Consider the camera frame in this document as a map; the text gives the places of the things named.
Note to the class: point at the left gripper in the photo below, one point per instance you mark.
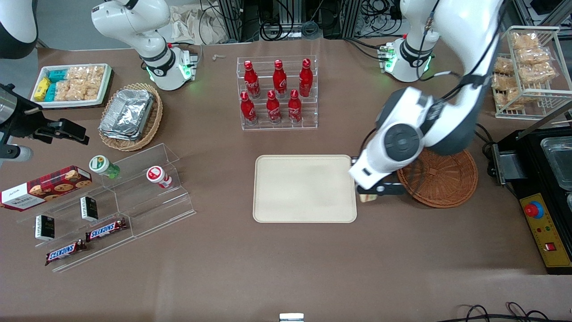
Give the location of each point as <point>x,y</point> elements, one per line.
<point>353,160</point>

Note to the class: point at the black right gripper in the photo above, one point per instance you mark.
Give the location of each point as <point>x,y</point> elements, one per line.
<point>26,121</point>

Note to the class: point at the triangular sandwich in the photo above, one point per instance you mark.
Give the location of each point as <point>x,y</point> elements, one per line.
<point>367,198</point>

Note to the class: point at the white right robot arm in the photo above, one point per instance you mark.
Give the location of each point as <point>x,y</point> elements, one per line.
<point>154,53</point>

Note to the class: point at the white snack tray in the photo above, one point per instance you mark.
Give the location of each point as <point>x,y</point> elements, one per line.
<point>38,103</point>

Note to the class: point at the round brown wicker basket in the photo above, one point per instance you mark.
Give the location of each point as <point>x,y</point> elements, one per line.
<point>442,183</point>

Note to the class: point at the beige rectangular tray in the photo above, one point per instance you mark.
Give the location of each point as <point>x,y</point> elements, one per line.
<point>304,188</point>

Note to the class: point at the oval light wicker basket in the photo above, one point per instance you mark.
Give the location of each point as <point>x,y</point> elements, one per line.
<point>154,123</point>

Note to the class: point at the clear rice cracker bag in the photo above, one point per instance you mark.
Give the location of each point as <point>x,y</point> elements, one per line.
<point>96,73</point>
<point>77,91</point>
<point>92,90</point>
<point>62,91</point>
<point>77,74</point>

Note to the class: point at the teal snack pack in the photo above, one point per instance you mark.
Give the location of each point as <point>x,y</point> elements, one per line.
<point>57,75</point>
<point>50,92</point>

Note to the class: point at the green lid cup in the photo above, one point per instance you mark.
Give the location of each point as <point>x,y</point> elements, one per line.
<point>103,166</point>

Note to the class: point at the yellow snack pack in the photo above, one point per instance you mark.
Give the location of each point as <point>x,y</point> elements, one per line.
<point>41,88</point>

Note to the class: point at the red tartan cookie box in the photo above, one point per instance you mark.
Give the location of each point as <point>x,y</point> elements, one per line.
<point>44,188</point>

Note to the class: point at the stack of foil trays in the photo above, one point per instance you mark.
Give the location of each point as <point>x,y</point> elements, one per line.
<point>127,114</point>

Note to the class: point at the small black white box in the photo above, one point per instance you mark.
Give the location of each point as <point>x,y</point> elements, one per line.
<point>44,227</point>
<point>89,209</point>

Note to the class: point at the red lid cup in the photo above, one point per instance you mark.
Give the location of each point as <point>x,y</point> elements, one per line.
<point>157,176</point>

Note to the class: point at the clear acrylic bottle rack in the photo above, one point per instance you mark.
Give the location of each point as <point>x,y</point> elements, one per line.
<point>308,120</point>

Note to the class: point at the snickers chocolate bar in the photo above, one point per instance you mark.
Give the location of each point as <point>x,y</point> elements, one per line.
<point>65,252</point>
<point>106,230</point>

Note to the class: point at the clear acrylic stepped shelf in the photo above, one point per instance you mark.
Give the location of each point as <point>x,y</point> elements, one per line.
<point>147,210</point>

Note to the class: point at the red cola bottle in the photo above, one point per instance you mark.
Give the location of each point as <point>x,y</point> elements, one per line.
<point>247,108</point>
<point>251,80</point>
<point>273,108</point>
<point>294,107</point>
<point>279,79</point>
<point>305,78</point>

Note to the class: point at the black machine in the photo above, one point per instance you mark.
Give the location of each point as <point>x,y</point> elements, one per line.
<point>529,161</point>

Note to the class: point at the clear fried snack bag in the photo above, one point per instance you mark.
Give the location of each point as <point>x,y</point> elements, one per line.
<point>525,41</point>
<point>502,82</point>
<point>534,56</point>
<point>503,65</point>
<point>538,72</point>
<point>513,97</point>

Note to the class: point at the beige cloth bag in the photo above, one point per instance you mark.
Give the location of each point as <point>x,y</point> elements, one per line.
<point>192,27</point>

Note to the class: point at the small white hook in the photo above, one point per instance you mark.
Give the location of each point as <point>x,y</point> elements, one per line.
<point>219,57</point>

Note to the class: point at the yellow control box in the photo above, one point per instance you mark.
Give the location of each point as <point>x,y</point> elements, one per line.
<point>547,232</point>

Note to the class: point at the grey metal bar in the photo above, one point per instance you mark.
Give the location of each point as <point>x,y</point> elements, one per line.
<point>545,121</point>

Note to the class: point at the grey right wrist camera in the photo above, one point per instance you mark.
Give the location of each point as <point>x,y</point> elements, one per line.
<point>15,154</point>

